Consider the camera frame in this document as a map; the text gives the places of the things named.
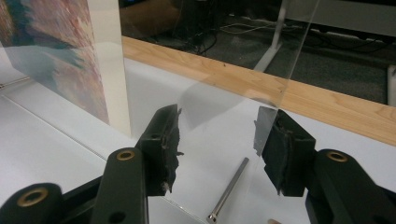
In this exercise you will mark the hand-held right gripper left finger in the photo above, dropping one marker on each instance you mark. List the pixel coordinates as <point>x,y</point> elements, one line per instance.
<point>162,149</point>

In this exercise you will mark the white-bordered photo card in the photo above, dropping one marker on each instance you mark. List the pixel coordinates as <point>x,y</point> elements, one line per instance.
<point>56,46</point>

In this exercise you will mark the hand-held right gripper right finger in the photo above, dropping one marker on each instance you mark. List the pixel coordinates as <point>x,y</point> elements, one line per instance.
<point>289,155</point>

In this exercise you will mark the white desk frame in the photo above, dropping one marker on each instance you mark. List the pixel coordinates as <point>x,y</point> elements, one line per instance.
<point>342,15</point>

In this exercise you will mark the wooden table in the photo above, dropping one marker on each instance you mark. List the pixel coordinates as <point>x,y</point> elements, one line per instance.
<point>336,110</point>

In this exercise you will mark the light blue table mat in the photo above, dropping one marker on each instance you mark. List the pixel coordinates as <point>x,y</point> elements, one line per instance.
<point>49,149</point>

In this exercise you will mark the clear acrylic photo frame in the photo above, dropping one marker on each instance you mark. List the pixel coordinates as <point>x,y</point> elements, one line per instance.
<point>214,99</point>

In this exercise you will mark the metal standoff pin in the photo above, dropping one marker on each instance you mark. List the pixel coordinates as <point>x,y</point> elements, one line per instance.
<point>229,188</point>
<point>15,81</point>

